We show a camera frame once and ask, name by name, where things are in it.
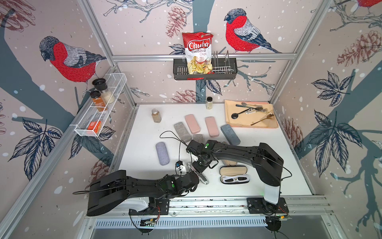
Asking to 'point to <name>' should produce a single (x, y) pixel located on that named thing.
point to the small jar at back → (209, 103)
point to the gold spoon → (269, 116)
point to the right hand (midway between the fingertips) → (198, 168)
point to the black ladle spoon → (235, 115)
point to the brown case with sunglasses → (162, 154)
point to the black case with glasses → (234, 175)
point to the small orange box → (96, 126)
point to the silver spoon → (244, 103)
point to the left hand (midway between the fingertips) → (201, 176)
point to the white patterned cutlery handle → (250, 111)
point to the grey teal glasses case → (231, 136)
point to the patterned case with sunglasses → (201, 177)
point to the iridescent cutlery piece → (246, 106)
